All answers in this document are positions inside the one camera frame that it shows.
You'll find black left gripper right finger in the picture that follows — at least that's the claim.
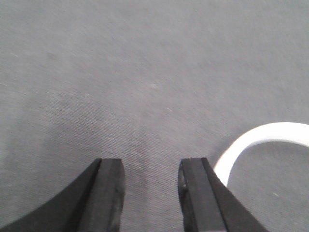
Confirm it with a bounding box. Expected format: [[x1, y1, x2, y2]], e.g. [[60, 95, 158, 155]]
[[178, 158, 267, 232]]

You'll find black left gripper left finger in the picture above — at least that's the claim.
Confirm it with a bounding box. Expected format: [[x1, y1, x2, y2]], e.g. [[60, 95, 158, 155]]
[[1, 159, 125, 232]]

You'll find white curved PVC clamp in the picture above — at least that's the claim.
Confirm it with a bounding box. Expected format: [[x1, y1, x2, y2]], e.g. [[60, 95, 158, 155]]
[[214, 122, 309, 186]]

